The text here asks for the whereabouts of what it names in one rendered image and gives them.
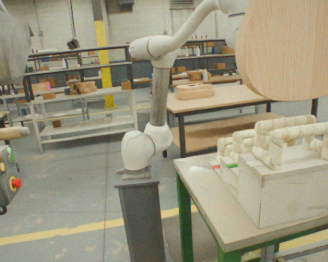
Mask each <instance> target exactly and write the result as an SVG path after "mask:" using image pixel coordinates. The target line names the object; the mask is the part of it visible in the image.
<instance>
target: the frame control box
mask: <svg viewBox="0 0 328 262"><path fill-rule="evenodd" d="M8 147H10V145H5V146H0V156H1V157H2V161H1V162H0V207H2V209H3V211H0V216H2V215H4V214H5V213H6V212H7V207H6V206H8V205H9V204H10V202H11V201H12V199H13V197H14V196H15V195H16V194H17V192H18V190H19V189H20V188H21V187H22V185H21V186H20V187H19V188H16V187H15V186H13V185H12V181H15V179H16V178H19V179H20V177H19V173H18V171H17V167H16V164H15V159H14V160H13V161H11V160H10V155H11V154H12V155H13V153H12V150H11V153H10V154H9V153H8V151H7V148H8ZM10 149H11V147H10ZM2 163H4V165H5V170H4V171H2V170H1V164H2Z"/></svg>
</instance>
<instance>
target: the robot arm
mask: <svg viewBox="0 0 328 262"><path fill-rule="evenodd" d="M246 9H247V0H204V1H203V2H202V3H201V4H200V5H199V6H198V7H197V8H196V10H195V11H194V12H193V13H192V15H190V17H189V18H188V19H187V20H186V22H185V23H184V24H183V25H182V27H181V28H180V30H179V31H178V32H177V33H176V34H175V35H174V36H172V37H169V36H165V35H156V36H150V37H145V38H140V39H136V40H134V41H133V42H132V43H131V45H130V47H129V52H130V54H131V56H132V57H134V58H137V59H149V60H151V63H152V65H153V86H152V96H151V115H150V122H149V123H148V124H147V125H146V128H145V131H144V133H142V132H139V131H131V132H128V133H126V134H125V135H124V137H123V139H122V144H121V152H122V160H123V163H124V166H125V167H124V168H122V169H119V170H117V175H124V176H123V178H122V180H123V181H126V180H134V179H139V178H151V173H150V168H151V164H148V160H149V159H150V158H151V157H152V156H154V155H156V154H159V153H161V152H162V151H164V150H166V149H167V148H168V147H169V146H170V145H171V142H172V139H173V137H172V133H171V131H170V130H169V127H168V125H167V124H166V110H167V97H168V85H169V72H170V68H171V67H172V65H173V63H174V61H175V59H176V57H177V56H178V55H179V53H180V48H181V47H182V45H183V44H184V43H186V42H187V40H188V39H189V38H190V37H191V35H192V34H193V33H194V31H195V30H196V29H197V27H198V26H199V25H200V24H201V22H202V21H203V20H204V19H205V18H206V17H207V16H208V15H209V14H210V13H211V12H213V11H215V10H221V11H222V13H224V14H228V25H227V30H226V33H225V41H226V44H227V46H228V47H230V48H232V49H236V48H235V43H236V37H237V33H238V30H239V27H240V24H241V22H242V20H243V17H244V14H245V12H246Z"/></svg>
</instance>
